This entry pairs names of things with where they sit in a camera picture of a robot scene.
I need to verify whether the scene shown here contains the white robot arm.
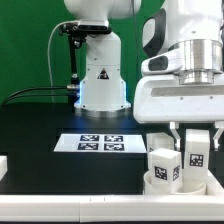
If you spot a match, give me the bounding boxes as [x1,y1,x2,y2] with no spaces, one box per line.
[64,0,224,125]

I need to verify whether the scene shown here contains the white camera cable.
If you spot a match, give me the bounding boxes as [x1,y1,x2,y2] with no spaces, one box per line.
[47,21,78,104]

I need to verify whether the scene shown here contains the white sheet with tags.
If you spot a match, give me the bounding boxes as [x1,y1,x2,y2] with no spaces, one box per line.
[54,134,146,154]

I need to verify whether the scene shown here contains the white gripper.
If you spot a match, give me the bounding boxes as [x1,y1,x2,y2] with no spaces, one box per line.
[133,74,224,150]

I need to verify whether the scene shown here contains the white round stool seat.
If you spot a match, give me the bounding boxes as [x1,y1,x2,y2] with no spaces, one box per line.
[143,171,206,195]

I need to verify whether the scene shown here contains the black cables on table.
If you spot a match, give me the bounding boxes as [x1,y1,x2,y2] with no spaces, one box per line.
[1,85,80,107]

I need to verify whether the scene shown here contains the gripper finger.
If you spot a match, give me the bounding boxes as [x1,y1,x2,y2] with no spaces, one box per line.
[213,121,224,151]

